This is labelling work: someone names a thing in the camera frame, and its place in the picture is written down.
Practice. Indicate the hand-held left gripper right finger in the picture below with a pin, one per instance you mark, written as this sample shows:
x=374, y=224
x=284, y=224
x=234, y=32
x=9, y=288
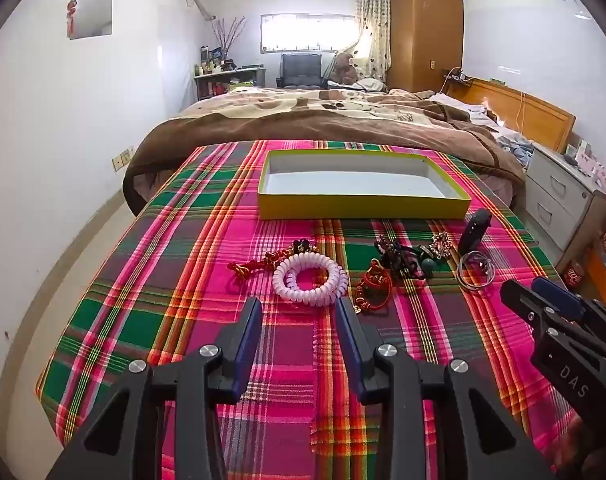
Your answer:
x=348, y=345

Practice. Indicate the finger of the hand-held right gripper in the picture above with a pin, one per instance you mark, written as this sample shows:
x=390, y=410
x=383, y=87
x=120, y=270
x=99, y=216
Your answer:
x=558, y=295
x=520, y=300

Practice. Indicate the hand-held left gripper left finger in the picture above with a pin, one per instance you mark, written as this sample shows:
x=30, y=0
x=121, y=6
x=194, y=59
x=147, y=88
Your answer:
x=248, y=350

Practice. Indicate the silver bangles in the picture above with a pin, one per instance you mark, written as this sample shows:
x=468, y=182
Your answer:
x=459, y=271

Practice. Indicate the black smart band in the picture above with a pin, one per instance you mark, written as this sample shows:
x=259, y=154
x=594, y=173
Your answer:
x=475, y=232

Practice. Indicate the yellow cardboard box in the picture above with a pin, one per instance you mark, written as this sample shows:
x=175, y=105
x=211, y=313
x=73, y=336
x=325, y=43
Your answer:
x=333, y=207

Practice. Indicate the red can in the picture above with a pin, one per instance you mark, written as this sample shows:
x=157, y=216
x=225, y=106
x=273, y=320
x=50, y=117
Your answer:
x=575, y=274

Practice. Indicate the orange box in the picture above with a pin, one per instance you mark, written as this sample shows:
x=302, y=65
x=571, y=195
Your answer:
x=603, y=275

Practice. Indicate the grey nightstand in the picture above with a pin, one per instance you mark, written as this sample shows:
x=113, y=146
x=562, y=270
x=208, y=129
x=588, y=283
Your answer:
x=553, y=185

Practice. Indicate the pink green plaid cloth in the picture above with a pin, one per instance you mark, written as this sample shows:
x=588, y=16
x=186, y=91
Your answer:
x=158, y=260

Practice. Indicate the pink patterned box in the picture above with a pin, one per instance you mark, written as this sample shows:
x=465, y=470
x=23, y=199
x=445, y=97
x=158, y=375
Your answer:
x=600, y=170

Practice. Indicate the pale crumpled bedding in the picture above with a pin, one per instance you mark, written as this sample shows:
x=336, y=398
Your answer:
x=508, y=140

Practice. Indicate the wooden bed headboard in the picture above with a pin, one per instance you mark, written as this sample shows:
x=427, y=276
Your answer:
x=533, y=110

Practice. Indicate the power strip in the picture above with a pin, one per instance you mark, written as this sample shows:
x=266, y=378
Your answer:
x=457, y=77

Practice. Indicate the brown printed blanket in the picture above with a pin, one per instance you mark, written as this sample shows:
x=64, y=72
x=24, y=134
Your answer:
x=283, y=120

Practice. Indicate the shelf with bottles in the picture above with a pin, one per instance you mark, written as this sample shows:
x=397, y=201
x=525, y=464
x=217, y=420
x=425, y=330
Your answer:
x=228, y=77

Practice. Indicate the brown teddy bear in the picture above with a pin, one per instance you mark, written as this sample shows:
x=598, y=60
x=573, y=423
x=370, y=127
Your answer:
x=344, y=70

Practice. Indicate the black chair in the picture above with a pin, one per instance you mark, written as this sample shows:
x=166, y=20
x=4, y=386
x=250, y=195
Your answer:
x=300, y=70

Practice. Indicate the wooden wardrobe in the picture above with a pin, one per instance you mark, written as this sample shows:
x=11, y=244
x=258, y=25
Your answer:
x=423, y=35

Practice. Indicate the patterned curtain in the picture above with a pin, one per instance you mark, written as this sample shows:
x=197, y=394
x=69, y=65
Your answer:
x=375, y=35

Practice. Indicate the decorative branches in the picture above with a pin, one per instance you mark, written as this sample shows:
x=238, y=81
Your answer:
x=225, y=40

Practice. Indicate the window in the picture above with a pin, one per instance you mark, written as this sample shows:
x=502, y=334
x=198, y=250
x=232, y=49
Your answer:
x=303, y=32

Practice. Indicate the red hanging knot ornament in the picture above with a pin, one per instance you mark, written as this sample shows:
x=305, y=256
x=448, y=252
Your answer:
x=71, y=10

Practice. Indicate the wall socket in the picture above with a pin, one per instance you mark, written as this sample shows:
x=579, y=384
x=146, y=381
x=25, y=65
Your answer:
x=123, y=158

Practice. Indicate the grey wall mirror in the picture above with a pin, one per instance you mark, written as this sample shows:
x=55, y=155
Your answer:
x=90, y=12

